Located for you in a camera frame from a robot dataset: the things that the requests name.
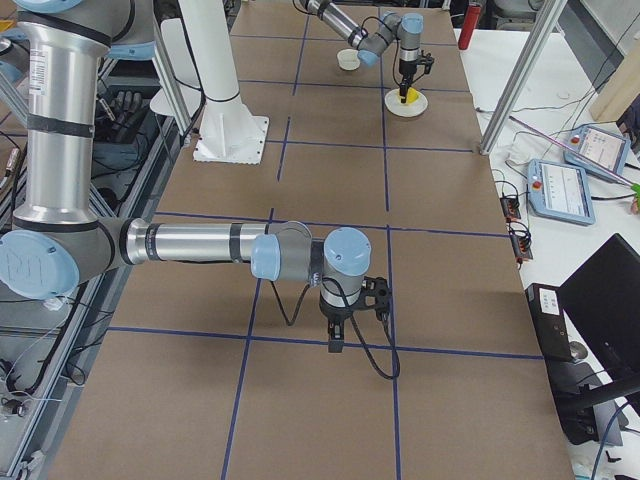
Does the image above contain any black orange adapter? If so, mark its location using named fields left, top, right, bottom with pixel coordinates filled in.
left=510, top=230, right=533, bottom=264
left=500, top=195, right=521, bottom=222

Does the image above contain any black laptop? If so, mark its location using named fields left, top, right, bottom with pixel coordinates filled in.
left=546, top=233, right=639, bottom=445

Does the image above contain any white bowl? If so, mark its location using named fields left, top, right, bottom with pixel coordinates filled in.
left=336, top=49, right=360, bottom=71

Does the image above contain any far teach pendant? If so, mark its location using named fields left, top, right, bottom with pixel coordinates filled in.
left=569, top=125, right=631, bottom=175

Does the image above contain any aluminium frame post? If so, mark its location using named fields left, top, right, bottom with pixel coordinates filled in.
left=479, top=0, right=567, bottom=155

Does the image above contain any far black orange adapter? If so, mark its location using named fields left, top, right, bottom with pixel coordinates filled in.
left=500, top=195, right=521, bottom=222

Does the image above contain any white round plate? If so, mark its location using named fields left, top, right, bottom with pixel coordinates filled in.
left=384, top=88, right=428, bottom=118

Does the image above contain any white camera stand column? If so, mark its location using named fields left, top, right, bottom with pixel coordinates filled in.
left=179, top=0, right=240, bottom=119

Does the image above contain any teach pendant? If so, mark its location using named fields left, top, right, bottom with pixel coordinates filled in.
left=569, top=125, right=631, bottom=175
left=527, top=159, right=596, bottom=226

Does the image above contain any near black orange adapter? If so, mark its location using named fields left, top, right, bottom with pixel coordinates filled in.
left=510, top=230, right=533, bottom=264

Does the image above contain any red bottle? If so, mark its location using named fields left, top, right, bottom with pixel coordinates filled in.
left=458, top=2, right=479, bottom=50

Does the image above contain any yellow lemon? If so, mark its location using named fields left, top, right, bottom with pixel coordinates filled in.
left=404, top=88, right=419, bottom=104

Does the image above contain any near teach pendant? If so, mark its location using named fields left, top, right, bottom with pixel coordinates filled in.
left=527, top=159, right=596, bottom=226

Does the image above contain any black computer box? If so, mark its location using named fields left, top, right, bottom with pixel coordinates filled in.
left=525, top=283, right=587, bottom=363

